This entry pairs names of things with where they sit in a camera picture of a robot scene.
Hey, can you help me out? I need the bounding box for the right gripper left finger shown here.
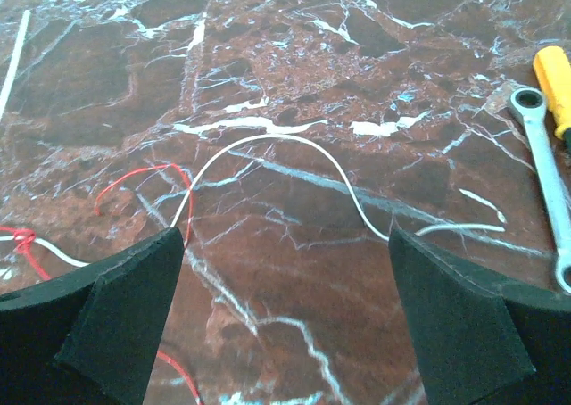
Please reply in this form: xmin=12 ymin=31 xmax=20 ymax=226
xmin=1 ymin=227 xmax=184 ymax=404

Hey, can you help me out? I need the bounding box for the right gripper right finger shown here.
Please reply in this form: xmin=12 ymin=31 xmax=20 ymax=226
xmin=389 ymin=229 xmax=570 ymax=404

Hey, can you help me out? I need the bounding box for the silver wrench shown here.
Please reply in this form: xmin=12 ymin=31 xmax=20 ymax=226
xmin=509 ymin=87 xmax=570 ymax=294

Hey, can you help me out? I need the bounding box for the thin red wire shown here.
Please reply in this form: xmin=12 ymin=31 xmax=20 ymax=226
xmin=0 ymin=163 xmax=204 ymax=405

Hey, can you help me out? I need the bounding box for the white wire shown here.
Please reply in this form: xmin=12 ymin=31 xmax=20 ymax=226
xmin=0 ymin=133 xmax=508 ymax=268

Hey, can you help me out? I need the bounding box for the long white zip tie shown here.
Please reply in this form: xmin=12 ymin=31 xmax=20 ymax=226
xmin=0 ymin=9 xmax=31 ymax=117

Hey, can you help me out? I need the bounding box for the yellow handled screwdriver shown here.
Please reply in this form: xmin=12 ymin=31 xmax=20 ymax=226
xmin=533 ymin=45 xmax=570 ymax=153

